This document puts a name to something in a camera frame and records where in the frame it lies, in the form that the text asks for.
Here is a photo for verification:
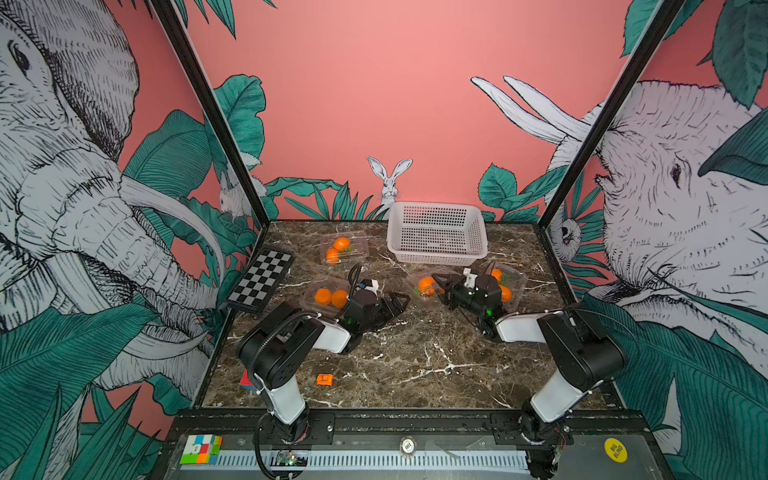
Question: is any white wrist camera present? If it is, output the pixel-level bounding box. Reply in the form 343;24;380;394
357;279;379;295
463;267;478;290

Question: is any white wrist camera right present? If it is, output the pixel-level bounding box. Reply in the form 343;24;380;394
463;267;478;290

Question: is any left orange centre container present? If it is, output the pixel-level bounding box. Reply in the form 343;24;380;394
314;288;333;306

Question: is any white plastic basket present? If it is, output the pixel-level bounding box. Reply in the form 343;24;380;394
387;202;488;267

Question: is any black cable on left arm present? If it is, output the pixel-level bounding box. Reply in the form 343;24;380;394
345;262;365;301

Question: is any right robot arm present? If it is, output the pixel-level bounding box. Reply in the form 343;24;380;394
432;269;627;444

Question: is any yellow round sticker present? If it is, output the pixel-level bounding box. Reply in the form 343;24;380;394
603;437;628;464

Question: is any colourful cube on rail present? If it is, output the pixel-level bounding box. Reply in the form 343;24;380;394
180;434;223;465

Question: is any right orange centre container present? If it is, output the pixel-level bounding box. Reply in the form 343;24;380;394
331;290;348;309

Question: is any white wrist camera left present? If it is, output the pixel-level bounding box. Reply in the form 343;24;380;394
357;279;379;295

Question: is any round silver knob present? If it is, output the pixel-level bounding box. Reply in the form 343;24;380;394
399;436;417;457

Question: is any red cube on table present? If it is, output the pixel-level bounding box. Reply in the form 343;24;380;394
239;370;254;390

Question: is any small circuit board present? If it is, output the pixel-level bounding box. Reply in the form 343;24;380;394
272;450;308;468

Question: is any black white checkerboard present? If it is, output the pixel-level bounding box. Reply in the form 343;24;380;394
225;246;294;315

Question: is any small orange block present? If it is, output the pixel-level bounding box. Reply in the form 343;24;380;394
316;374;334;387

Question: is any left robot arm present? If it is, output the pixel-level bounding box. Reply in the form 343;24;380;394
236;279;411;444

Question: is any orange with leaf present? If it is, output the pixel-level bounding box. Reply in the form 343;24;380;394
418;276;436;296

